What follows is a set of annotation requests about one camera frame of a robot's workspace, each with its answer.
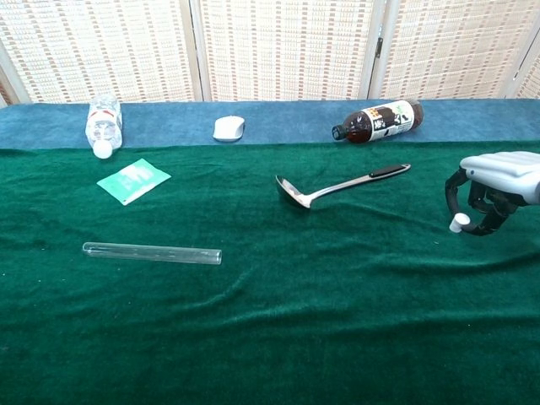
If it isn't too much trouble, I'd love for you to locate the blue table cloth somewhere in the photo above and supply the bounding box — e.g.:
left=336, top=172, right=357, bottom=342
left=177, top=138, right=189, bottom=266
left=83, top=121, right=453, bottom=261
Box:
left=0, top=98, right=540, bottom=151

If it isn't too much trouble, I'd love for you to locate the woven bamboo screen panel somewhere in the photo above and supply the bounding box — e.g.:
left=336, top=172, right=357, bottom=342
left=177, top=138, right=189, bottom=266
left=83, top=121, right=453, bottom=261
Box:
left=0, top=0, right=203, bottom=105
left=189, top=0, right=387, bottom=102
left=504, top=29, right=540, bottom=100
left=369, top=0, right=540, bottom=101

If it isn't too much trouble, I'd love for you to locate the steel ladle with black grip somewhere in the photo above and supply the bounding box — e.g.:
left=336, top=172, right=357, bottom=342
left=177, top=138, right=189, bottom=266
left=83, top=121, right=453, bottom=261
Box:
left=274, top=163, right=412, bottom=210

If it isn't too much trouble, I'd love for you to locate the transparent glass test tube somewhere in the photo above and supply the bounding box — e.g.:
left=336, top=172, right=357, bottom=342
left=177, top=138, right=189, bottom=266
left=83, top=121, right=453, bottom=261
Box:
left=82, top=241, right=223, bottom=266

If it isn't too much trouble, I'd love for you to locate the clear plastic water bottle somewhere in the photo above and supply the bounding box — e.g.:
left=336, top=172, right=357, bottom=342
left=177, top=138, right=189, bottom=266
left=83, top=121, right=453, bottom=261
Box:
left=84, top=93, right=124, bottom=160

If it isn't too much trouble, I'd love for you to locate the green velvet cloth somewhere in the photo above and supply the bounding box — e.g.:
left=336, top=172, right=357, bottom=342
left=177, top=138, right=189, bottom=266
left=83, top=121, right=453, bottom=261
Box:
left=0, top=140, right=540, bottom=405

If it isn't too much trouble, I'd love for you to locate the white tube cap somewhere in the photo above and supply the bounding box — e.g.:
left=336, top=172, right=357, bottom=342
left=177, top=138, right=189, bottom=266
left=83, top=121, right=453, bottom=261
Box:
left=448, top=213, right=471, bottom=234

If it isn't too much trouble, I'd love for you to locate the white computer mouse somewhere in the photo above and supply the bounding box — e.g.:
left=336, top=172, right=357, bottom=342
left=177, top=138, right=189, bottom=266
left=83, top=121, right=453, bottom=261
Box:
left=212, top=115, right=246, bottom=143

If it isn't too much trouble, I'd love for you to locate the green sachet packet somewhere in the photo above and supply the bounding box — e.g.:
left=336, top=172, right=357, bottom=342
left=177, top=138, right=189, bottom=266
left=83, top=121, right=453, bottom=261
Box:
left=96, top=158, right=172, bottom=207

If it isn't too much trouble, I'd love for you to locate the dark tea bottle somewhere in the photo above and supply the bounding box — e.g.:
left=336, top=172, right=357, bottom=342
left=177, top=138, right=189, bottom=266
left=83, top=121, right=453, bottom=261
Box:
left=331, top=99, right=424, bottom=144

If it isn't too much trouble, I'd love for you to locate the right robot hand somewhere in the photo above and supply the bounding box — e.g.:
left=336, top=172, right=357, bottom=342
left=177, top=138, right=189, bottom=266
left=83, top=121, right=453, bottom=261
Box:
left=445, top=150, right=540, bottom=237

